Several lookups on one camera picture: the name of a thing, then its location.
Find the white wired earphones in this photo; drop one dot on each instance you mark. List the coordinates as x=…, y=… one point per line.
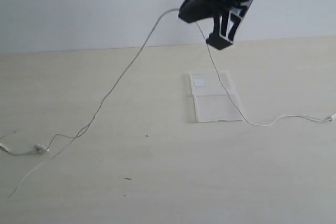
x=39, y=149

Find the clear plastic storage case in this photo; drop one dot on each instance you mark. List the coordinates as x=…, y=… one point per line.
x=215, y=97

